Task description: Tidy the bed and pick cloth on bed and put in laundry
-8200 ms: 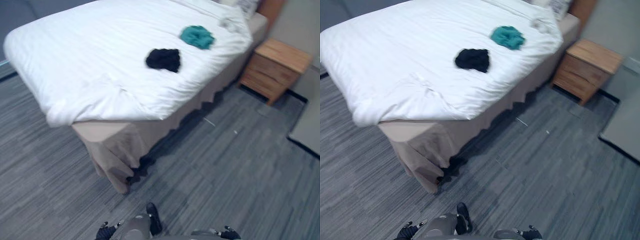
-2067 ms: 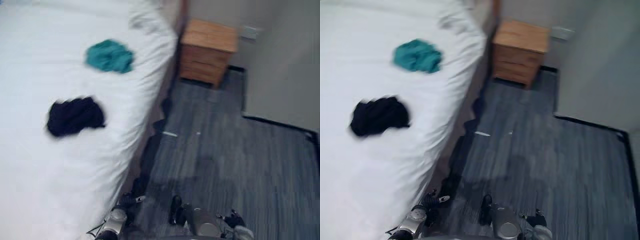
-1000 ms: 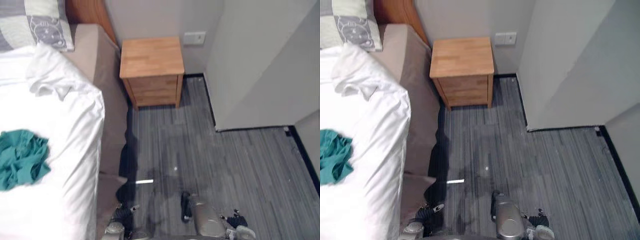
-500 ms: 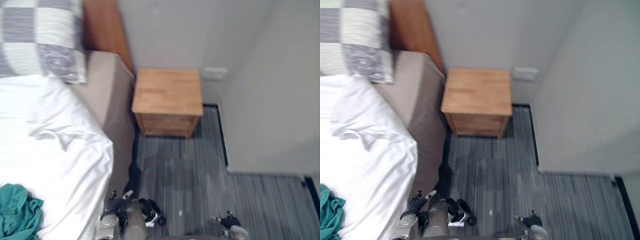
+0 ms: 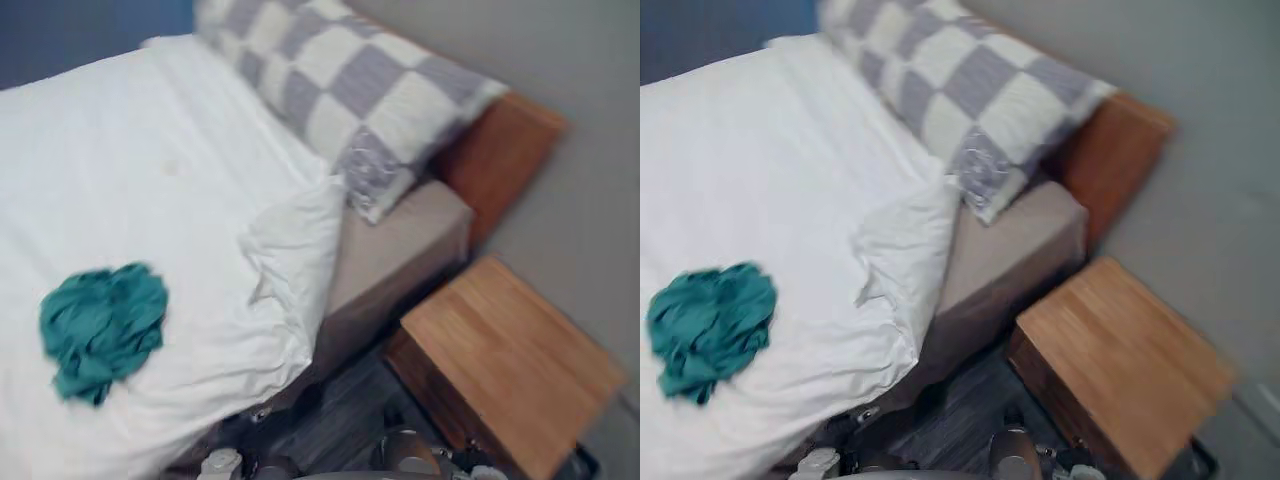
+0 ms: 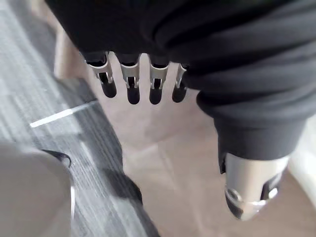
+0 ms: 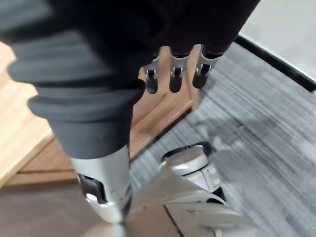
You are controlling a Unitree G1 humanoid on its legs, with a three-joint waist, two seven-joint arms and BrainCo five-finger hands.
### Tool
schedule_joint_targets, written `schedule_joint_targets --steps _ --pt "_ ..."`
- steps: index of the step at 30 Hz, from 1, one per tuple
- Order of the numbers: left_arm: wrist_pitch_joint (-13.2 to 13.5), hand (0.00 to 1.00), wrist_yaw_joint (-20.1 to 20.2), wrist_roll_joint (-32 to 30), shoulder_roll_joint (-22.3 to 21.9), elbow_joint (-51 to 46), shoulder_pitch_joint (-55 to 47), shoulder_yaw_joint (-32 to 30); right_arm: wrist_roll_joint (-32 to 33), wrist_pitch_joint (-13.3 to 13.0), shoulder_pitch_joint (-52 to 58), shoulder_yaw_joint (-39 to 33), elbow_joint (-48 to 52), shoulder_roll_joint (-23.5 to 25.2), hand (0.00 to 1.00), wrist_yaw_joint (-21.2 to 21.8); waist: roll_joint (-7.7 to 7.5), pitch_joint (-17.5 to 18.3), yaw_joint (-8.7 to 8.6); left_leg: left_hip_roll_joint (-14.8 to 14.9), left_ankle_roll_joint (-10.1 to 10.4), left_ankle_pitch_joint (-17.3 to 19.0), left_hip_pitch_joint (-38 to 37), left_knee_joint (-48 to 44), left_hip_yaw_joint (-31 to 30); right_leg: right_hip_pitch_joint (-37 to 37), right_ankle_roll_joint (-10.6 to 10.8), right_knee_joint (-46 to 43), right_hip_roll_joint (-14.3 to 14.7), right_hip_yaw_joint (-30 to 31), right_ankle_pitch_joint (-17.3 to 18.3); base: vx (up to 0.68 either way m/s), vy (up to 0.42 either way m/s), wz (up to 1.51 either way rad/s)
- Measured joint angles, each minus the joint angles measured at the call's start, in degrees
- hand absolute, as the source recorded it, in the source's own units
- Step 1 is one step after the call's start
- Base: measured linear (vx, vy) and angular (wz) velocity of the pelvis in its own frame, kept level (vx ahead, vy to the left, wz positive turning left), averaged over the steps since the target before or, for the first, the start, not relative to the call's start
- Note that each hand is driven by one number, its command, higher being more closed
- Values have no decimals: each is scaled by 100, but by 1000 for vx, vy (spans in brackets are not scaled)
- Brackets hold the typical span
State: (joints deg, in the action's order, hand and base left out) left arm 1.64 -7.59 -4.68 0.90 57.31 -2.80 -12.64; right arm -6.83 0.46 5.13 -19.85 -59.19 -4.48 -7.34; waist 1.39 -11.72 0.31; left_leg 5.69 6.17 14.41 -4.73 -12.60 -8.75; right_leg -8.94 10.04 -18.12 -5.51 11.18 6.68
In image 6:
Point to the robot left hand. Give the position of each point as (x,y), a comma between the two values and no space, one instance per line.
(222,49)

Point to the light wooden furniture panel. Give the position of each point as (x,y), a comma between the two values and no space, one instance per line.
(67,61)

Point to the thin white strip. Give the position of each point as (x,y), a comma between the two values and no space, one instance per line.
(61,114)

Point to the grey striped rug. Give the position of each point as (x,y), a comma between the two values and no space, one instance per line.
(37,81)

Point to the robot silver leg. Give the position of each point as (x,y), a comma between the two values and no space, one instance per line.
(29,195)

